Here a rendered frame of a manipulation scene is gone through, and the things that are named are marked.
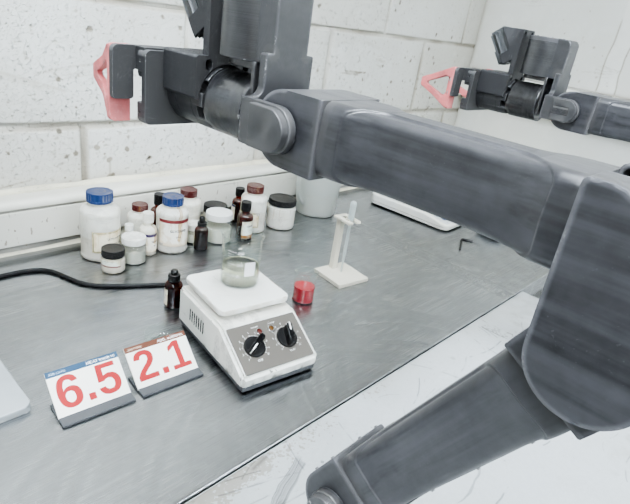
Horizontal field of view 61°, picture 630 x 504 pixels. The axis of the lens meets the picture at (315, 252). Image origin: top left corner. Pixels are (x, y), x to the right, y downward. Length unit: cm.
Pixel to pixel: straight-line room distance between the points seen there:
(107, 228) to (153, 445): 49
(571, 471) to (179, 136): 97
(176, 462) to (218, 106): 40
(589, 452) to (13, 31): 109
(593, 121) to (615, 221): 64
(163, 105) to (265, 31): 14
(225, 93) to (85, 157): 73
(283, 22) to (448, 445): 32
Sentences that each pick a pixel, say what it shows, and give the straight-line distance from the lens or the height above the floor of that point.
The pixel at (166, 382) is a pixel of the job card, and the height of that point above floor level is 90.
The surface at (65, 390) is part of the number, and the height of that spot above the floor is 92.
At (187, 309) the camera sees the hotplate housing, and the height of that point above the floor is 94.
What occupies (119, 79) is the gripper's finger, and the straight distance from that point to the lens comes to 53.
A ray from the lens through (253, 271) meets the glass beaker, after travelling 81.
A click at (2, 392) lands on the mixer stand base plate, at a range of 78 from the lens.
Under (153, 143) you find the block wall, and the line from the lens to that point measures 122.
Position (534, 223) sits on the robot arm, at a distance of 31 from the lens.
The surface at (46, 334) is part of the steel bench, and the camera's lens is 89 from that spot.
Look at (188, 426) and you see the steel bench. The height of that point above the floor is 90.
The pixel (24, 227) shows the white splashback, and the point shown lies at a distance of 111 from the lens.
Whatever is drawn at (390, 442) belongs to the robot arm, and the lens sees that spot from 43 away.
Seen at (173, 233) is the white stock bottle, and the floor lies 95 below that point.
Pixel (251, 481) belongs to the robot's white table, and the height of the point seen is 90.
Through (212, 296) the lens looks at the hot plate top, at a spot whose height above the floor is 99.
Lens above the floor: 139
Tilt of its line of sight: 24 degrees down
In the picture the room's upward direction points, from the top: 9 degrees clockwise
